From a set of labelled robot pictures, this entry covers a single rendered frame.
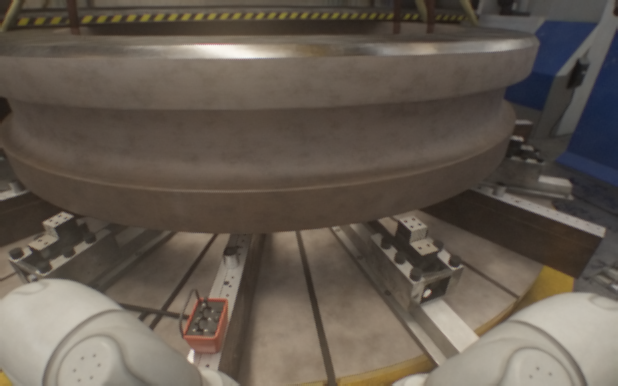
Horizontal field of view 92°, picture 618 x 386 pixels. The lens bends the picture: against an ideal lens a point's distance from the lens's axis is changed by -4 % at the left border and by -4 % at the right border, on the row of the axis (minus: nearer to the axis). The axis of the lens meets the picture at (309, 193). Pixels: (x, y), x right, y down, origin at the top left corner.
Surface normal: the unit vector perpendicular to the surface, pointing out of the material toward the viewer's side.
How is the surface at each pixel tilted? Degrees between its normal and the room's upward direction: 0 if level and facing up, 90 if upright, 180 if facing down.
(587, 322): 2
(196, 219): 90
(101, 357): 26
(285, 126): 90
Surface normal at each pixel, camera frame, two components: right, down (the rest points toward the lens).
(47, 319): -0.05, -0.77
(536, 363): 0.00, -0.54
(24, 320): -0.21, -0.60
